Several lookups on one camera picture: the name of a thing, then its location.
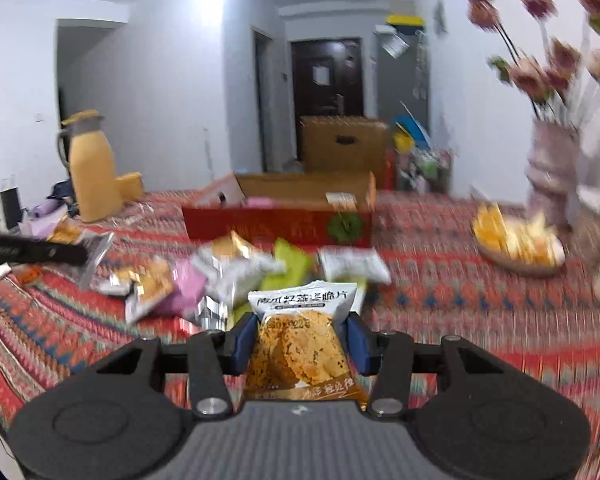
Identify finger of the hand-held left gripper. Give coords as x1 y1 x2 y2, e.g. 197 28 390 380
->
0 232 89 266

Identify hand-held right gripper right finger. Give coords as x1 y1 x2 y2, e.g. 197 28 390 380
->
344 313 523 420

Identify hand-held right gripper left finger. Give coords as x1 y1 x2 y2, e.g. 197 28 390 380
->
84 313 259 420

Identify orange cracker snack packet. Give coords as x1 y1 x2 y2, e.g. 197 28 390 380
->
242 280 370 408

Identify clear orange snack packet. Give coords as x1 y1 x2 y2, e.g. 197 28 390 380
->
47 220 116 289

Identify white grey snack packet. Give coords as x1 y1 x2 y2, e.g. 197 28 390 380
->
319 248 392 286

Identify silver cracker snack packet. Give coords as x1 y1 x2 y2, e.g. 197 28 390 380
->
192 231 287 307

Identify green snack packet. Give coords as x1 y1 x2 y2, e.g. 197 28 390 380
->
271 237 315 292

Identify white cracker snack packet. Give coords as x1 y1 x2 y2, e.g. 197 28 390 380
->
99 257 177 324

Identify red cardboard box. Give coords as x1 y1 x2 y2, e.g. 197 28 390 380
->
181 171 378 249

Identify purple cloth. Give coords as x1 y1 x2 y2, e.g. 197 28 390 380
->
22 200 72 237

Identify small silver snack packet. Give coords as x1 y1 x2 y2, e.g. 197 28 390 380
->
194 294 232 332

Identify black paper bag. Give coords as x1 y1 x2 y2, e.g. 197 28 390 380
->
0 177 24 234

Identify dark bag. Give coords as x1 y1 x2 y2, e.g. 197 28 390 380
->
46 180 76 203

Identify yellow thermos jug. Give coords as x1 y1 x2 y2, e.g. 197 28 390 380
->
56 109 124 224

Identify patterned red tablecloth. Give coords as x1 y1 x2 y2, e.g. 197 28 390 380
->
0 187 600 480

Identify yellow cup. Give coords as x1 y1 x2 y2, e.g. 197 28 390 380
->
117 172 145 202

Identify white orange snack packet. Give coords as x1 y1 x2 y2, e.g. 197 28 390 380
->
325 192 359 214

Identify round fruit plate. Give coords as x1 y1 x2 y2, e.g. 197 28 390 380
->
474 232 567 276

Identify blue folder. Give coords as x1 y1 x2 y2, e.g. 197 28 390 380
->
391 114 432 150

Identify dark side door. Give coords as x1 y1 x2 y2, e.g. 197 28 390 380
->
252 27 274 172

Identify grey refrigerator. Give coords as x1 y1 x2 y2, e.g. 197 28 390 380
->
374 24 432 137

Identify dark entrance door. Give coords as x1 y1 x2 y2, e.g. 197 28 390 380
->
290 37 365 119

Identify clear plastic bag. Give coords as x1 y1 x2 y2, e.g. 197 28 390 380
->
379 27 412 59

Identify wire storage rack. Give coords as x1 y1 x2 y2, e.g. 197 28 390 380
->
395 144 454 194

